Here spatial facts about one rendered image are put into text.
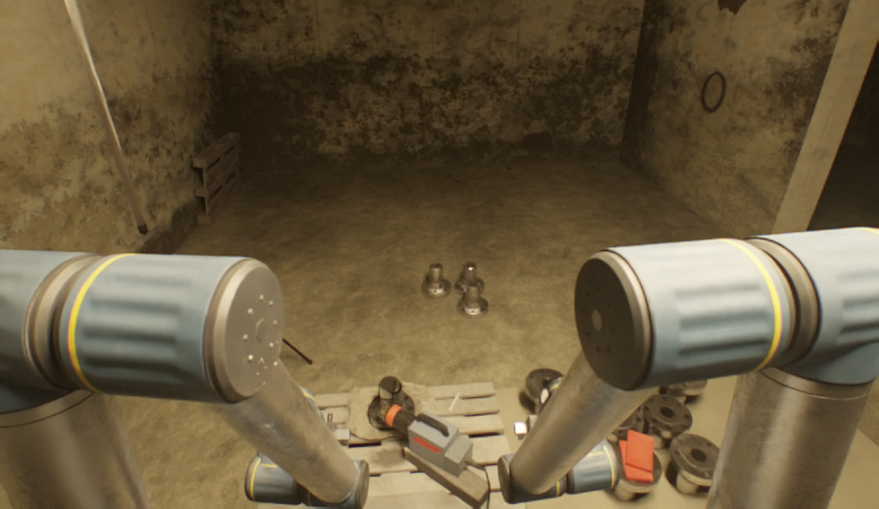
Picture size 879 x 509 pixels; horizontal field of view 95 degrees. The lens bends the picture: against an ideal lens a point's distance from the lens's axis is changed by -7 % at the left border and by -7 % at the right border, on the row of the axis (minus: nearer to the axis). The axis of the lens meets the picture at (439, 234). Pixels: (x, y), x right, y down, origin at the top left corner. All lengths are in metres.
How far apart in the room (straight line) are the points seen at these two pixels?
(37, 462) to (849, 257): 0.91
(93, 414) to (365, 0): 6.17
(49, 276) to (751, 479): 0.84
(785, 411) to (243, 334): 0.61
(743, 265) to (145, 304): 0.57
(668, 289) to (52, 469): 0.69
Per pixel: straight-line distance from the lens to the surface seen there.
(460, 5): 6.57
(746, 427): 0.70
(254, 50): 6.79
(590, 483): 1.17
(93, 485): 0.71
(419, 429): 2.25
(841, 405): 0.67
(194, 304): 0.44
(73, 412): 0.65
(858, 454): 3.48
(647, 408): 2.75
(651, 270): 0.45
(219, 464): 2.88
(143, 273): 0.49
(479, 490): 2.27
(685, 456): 2.59
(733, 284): 0.49
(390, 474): 2.45
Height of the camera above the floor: 2.15
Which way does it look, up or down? 27 degrees down
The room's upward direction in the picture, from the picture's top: 1 degrees counter-clockwise
